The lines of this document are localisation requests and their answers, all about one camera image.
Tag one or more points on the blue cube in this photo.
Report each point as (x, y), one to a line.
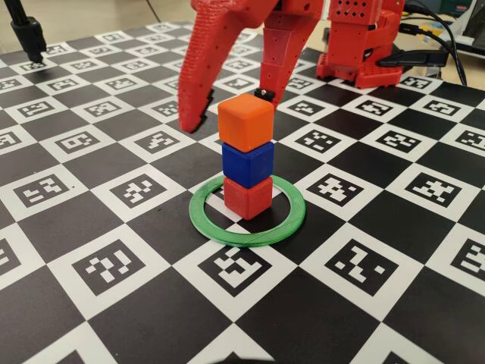
(246, 163)

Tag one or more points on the orange cube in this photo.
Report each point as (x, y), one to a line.
(244, 121)

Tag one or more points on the green cardboard box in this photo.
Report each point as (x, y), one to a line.
(454, 5)

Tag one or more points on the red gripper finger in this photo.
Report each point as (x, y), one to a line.
(282, 57)
(204, 57)

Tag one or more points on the black tripod leg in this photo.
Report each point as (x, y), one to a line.
(28, 34)

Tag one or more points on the red robot base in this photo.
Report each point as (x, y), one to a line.
(360, 76)

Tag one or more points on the black white marker checkerboard mat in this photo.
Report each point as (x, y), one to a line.
(151, 265)

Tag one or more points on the red cube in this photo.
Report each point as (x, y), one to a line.
(246, 201)

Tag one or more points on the grey laptop computer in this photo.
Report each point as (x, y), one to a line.
(475, 22)

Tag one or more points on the red robot arm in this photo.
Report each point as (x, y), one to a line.
(356, 11)

